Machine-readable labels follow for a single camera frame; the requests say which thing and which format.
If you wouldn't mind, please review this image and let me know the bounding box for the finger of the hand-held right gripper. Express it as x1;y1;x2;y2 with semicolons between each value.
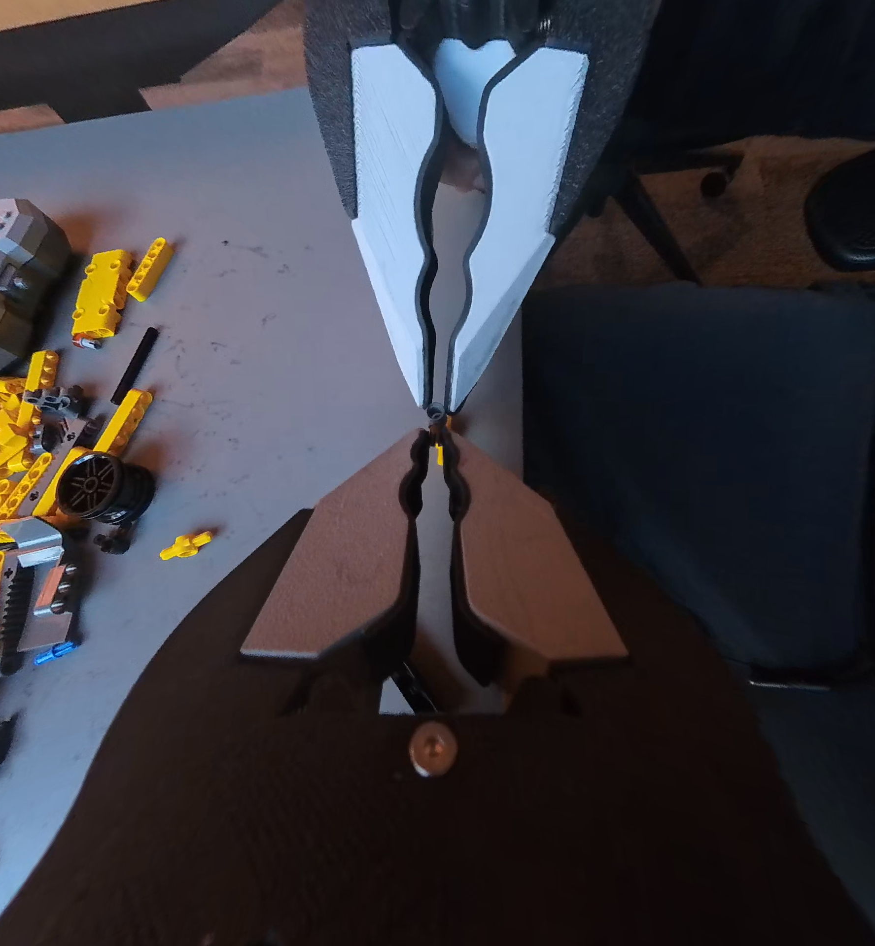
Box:
350;38;442;409
445;46;592;415

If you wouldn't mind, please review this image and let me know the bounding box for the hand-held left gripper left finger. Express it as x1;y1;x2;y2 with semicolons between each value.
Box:
239;427;431;674

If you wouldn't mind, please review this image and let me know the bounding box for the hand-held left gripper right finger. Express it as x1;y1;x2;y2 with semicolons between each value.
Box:
439;431;629;690

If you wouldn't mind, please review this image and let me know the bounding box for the grey desk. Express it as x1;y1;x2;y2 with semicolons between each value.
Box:
0;87;527;943

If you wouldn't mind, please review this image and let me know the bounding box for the black chair base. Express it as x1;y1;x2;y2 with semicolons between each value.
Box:
615;133;743;288

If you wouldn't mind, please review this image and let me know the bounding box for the short yellow holed beam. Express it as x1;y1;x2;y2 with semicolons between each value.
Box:
127;238;175;303

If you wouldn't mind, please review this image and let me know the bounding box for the black spoked wheel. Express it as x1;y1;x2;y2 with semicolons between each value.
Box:
58;452;156;526

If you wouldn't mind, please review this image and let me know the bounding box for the long yellow holed beam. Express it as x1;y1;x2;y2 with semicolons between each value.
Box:
93;388;153;458

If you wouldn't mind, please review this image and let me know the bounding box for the yellow studded block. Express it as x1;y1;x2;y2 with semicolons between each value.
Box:
71;250;137;348

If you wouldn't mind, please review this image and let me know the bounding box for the grey toothed rack piece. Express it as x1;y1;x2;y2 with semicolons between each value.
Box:
0;517;83;670

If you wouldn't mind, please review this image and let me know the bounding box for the black axle rod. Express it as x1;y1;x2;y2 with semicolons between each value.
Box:
110;327;159;406

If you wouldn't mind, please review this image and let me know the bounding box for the black office chair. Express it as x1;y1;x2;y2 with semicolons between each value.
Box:
805;139;875;273

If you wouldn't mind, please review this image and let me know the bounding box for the grey angular block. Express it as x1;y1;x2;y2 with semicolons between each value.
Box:
0;198;73;378

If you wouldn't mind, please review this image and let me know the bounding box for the pile of building brick parts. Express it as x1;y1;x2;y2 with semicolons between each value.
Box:
0;347;157;895

